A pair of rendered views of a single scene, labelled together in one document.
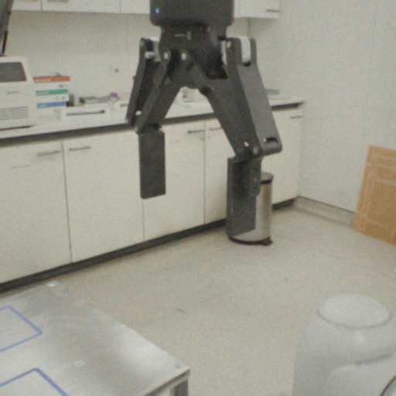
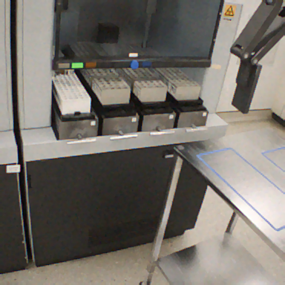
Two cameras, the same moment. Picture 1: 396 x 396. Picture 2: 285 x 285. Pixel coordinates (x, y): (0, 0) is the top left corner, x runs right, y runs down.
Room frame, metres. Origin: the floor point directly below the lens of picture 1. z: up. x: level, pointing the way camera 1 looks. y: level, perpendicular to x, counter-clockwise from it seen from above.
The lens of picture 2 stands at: (0.37, -0.48, 1.37)
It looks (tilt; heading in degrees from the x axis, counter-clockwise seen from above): 33 degrees down; 100
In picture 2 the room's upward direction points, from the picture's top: 10 degrees clockwise
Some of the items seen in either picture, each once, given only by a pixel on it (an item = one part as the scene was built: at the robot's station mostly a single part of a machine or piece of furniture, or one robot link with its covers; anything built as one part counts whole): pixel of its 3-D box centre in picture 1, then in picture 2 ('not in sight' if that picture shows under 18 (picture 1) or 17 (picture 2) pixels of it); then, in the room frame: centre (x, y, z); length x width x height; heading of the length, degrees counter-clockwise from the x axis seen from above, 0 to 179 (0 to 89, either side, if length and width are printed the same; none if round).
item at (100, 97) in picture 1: (99, 99); not in sight; (3.32, 0.62, 0.97); 0.24 x 0.12 x 0.13; 118
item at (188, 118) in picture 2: not in sight; (158, 84); (0.13, 0.99, 0.78); 0.73 x 0.14 x 0.09; 129
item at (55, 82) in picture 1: (49, 80); not in sight; (3.16, 0.89, 1.10); 0.24 x 0.13 x 0.10; 128
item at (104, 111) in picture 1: (83, 112); not in sight; (2.95, 0.65, 0.93); 0.30 x 0.10 x 0.06; 121
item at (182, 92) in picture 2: not in sight; (186, 92); (0.28, 0.81, 0.85); 0.12 x 0.02 x 0.06; 38
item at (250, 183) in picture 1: (258, 169); (240, 67); (0.40, -0.05, 1.25); 0.03 x 0.01 x 0.05; 39
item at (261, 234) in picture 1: (250, 206); not in sight; (3.29, -0.40, 0.23); 0.38 x 0.31 x 0.46; 39
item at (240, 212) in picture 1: (241, 195); (246, 85); (0.42, -0.04, 1.22); 0.03 x 0.01 x 0.07; 129
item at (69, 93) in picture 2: not in sight; (67, 90); (-0.14, 0.60, 0.83); 0.30 x 0.10 x 0.06; 129
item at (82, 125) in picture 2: not in sight; (59, 89); (-0.23, 0.70, 0.78); 0.73 x 0.14 x 0.09; 129
